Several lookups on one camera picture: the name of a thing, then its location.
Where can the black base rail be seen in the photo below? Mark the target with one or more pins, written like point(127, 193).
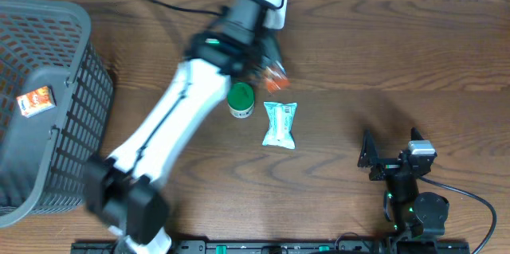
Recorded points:
point(350, 245)

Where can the grey plastic basket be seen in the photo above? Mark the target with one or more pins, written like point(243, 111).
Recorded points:
point(47, 43)

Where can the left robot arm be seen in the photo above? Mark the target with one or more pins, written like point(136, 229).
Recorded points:
point(124, 189)

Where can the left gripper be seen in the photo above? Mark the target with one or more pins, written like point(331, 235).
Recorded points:
point(268, 48)

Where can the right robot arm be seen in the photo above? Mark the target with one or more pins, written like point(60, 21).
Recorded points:
point(418, 217)

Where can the green lid jar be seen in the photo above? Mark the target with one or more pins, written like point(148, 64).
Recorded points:
point(240, 100)

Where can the orange box in basket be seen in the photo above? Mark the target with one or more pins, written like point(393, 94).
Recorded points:
point(36, 101)

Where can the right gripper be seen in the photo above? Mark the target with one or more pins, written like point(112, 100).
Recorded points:
point(369, 154)

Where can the orange tissue box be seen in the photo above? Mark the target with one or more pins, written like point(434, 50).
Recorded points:
point(275, 77)

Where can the teal snack pack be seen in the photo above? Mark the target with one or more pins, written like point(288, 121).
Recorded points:
point(281, 117)

